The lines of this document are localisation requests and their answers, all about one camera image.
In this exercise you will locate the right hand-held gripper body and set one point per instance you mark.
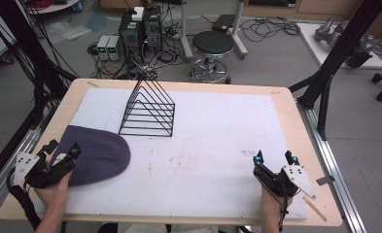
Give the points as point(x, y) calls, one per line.
point(277, 183)

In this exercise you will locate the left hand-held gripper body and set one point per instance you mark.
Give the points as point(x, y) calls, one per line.
point(41, 176)

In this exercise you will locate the purple knitted beanie hat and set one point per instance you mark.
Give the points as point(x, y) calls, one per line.
point(97, 152)

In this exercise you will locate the person's left hand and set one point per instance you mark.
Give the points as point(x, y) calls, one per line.
point(54, 195)

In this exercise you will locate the person's right hand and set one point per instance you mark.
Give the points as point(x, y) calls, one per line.
point(271, 205)

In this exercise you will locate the grey tape strip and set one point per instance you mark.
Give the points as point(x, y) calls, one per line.
point(324, 180)

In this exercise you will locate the wooden stick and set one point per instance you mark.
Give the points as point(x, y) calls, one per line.
point(315, 208)

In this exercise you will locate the wooden table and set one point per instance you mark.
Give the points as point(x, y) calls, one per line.
point(285, 106)

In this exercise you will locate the white foam mat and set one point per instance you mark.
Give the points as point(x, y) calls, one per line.
point(204, 155)

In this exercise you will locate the grey power supply unit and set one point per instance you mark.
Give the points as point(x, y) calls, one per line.
point(114, 47)
point(102, 47)

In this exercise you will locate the white platform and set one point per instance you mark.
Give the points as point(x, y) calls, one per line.
point(311, 45)

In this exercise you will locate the clear plastic bags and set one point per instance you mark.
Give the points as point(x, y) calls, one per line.
point(68, 30)

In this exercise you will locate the black round stool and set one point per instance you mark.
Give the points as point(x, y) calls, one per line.
point(213, 43)

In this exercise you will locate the white stand legs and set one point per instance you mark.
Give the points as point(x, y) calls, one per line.
point(238, 32)

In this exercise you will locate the black computer tower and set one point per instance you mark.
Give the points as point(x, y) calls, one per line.
point(153, 30)
point(130, 35)

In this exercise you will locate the black flat device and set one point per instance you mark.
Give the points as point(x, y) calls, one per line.
point(223, 22)

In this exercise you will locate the white box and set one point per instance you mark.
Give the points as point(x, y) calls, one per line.
point(138, 13)

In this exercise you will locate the aluminium rail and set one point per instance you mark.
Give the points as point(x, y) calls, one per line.
point(7, 174)
point(334, 168)

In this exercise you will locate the black metal frame post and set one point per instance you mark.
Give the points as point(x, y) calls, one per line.
point(26, 55)
point(337, 58)

